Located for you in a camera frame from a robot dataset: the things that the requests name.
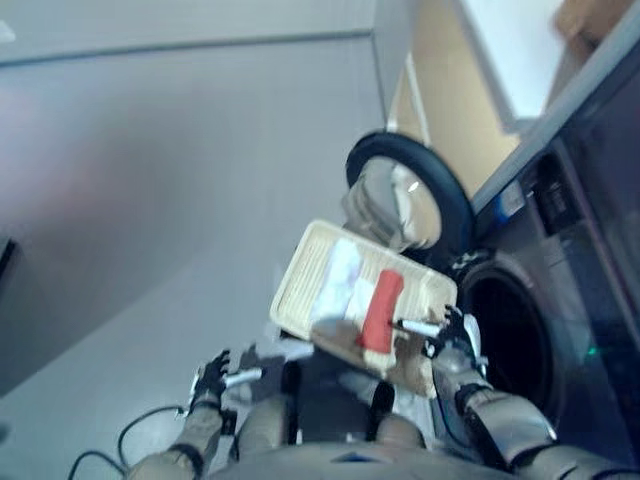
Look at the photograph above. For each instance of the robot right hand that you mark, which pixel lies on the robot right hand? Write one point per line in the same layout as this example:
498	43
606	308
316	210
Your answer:
457	340

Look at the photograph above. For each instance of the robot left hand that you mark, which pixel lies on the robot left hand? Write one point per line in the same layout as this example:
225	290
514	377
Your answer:
210	380

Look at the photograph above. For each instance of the red cloth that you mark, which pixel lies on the red cloth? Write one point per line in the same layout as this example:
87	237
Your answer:
380	315

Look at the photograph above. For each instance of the grey front-load washing machine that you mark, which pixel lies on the grey front-load washing machine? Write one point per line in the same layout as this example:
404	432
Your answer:
560	280

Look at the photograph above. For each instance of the round glass washing machine door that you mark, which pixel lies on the round glass washing machine door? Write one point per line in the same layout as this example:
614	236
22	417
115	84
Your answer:
450	185

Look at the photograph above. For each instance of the silver robot left leg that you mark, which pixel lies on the silver robot left leg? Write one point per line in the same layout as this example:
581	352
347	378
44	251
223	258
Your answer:
265	425

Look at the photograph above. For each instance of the silver robot leg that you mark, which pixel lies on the silver robot leg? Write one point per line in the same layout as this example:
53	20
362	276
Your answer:
265	425
400	435

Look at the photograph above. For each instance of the silver robot right leg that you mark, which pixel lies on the silver robot right leg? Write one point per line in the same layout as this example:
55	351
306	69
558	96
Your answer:
400	435

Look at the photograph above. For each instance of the cream wicker basket tray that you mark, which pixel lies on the cream wicker basket tray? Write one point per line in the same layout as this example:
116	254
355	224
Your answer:
300	295

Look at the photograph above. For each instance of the white rolled cloth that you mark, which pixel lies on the white rolled cloth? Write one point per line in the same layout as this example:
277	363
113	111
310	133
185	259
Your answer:
342	275

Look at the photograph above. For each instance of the dark stacked dryer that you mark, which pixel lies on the dark stacked dryer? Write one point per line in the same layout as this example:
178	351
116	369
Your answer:
610	175

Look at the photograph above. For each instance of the white counter cabinet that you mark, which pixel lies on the white counter cabinet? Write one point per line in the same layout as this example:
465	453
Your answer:
470	75

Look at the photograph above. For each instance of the small brown woven basket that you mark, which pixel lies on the small brown woven basket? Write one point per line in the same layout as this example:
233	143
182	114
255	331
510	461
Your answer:
580	22

